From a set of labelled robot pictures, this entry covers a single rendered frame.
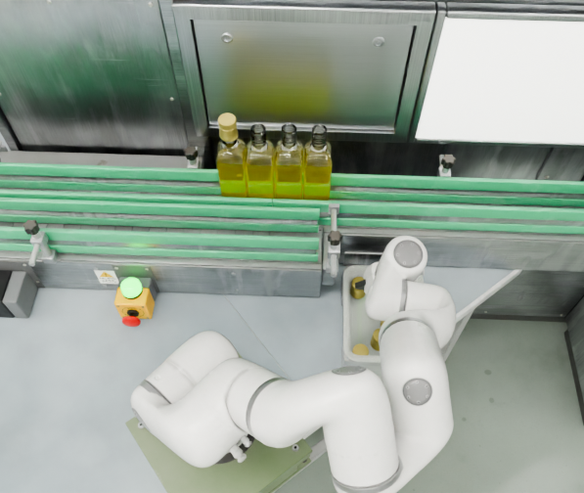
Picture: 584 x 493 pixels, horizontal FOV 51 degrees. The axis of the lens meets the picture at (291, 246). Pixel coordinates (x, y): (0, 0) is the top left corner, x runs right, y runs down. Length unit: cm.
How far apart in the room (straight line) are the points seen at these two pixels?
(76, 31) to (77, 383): 72
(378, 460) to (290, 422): 11
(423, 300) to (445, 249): 40
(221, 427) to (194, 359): 14
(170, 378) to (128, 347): 49
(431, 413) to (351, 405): 15
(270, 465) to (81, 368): 48
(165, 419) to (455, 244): 81
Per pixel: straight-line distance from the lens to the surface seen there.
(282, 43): 121
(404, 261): 106
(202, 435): 82
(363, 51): 122
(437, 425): 84
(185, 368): 92
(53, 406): 141
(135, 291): 135
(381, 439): 75
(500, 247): 145
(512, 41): 125
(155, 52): 131
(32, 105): 151
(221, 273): 134
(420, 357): 80
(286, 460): 120
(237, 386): 82
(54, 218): 144
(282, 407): 74
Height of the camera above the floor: 200
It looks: 58 degrees down
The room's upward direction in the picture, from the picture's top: straight up
